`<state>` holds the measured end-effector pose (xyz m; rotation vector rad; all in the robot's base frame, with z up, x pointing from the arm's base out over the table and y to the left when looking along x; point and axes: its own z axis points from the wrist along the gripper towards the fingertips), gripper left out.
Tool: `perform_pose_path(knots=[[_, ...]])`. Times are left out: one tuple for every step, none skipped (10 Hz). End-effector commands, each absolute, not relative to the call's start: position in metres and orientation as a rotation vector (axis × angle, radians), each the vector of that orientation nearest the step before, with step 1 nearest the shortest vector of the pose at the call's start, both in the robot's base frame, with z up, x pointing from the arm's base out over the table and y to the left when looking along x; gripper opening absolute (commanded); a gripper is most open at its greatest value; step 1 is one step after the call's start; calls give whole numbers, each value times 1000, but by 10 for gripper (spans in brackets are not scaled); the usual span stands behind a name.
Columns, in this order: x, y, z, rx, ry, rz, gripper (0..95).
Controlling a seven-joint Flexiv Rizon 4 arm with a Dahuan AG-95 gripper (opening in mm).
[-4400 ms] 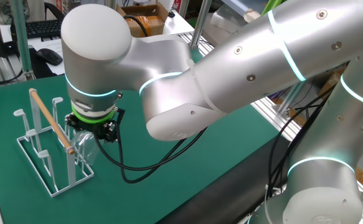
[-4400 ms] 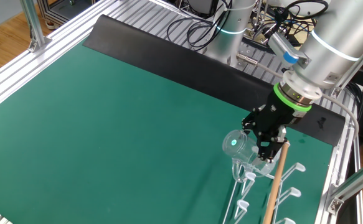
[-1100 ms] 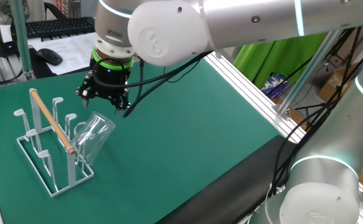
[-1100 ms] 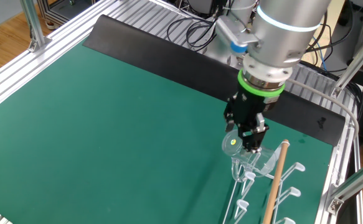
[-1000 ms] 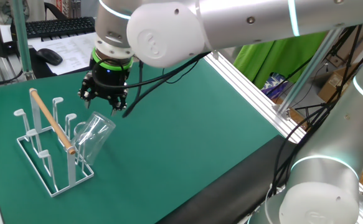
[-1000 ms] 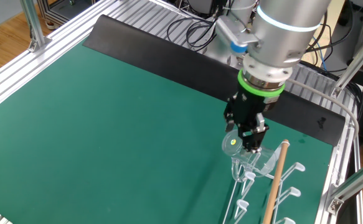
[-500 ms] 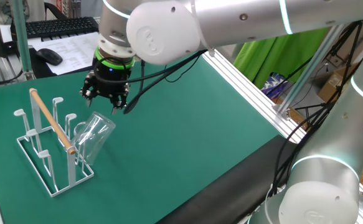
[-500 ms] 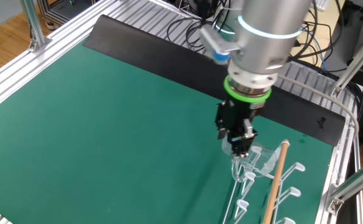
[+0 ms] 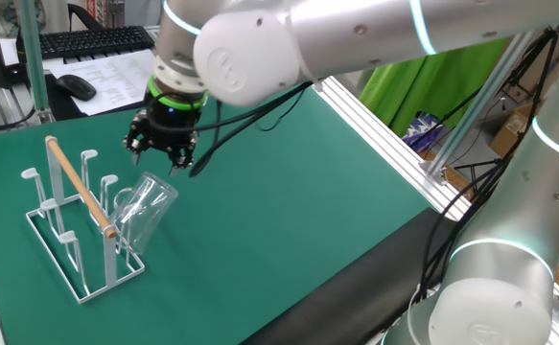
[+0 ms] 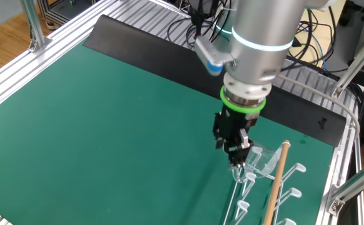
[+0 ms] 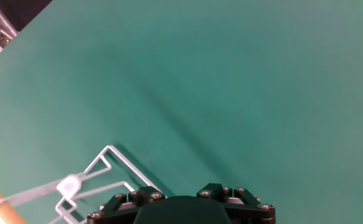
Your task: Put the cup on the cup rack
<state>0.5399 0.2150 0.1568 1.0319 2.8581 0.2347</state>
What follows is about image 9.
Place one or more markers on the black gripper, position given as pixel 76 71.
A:
pixel 169 124

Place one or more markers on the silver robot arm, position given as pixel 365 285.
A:
pixel 356 29

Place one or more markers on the green ringed wrist flange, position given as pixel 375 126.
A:
pixel 173 103

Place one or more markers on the white printed paper sheets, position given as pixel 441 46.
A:
pixel 111 79

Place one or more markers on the black computer mouse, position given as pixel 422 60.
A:
pixel 75 87

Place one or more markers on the black desk pad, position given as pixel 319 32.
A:
pixel 58 108

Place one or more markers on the black keyboard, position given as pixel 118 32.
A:
pixel 92 40

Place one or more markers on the green table mat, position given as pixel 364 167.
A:
pixel 284 215

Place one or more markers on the black chair backrest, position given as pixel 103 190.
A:
pixel 87 18

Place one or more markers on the black rubber mat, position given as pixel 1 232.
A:
pixel 356 297

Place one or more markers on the blue white patterned bag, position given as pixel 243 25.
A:
pixel 420 131

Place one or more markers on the bright green cloth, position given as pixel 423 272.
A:
pixel 427 81

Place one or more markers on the brown cardboard box with label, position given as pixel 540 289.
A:
pixel 511 129

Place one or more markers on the black tripod stand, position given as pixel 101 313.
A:
pixel 553 34

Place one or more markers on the aluminium frame post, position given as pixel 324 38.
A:
pixel 33 57
pixel 475 108

